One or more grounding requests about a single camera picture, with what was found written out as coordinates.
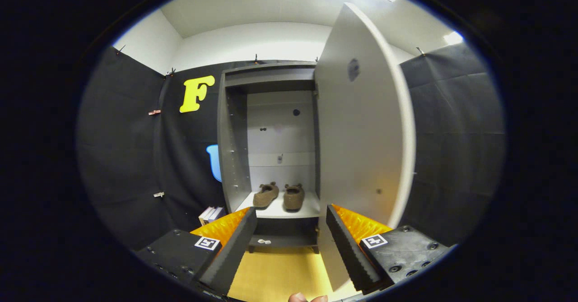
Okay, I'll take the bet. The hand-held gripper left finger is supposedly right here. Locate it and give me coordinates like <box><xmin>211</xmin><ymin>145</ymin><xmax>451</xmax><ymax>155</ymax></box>
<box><xmin>135</xmin><ymin>206</ymin><xmax>258</xmax><ymax>297</ymax></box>

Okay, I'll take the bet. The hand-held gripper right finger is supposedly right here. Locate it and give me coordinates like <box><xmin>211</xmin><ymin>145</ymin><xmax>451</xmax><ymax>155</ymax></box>
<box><xmin>325</xmin><ymin>204</ymin><xmax>453</xmax><ymax>294</ymax></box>

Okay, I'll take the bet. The brown felt shoe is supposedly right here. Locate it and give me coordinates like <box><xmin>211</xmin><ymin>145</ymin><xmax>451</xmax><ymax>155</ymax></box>
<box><xmin>252</xmin><ymin>181</ymin><xmax>280</xmax><ymax>209</ymax></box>
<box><xmin>283</xmin><ymin>183</ymin><xmax>305</xmax><ymax>212</ymax></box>

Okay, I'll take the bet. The dark grey shoe cabinet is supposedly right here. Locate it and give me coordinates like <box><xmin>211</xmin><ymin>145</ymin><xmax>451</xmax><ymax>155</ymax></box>
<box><xmin>217</xmin><ymin>60</ymin><xmax>322</xmax><ymax>254</ymax></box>

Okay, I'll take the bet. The beige shoe cabinet door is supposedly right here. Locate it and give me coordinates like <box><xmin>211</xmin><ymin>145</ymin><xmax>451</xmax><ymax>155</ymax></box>
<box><xmin>314</xmin><ymin>3</ymin><xmax>416</xmax><ymax>292</ymax></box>

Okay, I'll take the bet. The black backdrop cloth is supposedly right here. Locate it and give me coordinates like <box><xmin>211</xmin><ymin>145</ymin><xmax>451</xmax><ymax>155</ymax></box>
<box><xmin>76</xmin><ymin>42</ymin><xmax>506</xmax><ymax>253</ymax></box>

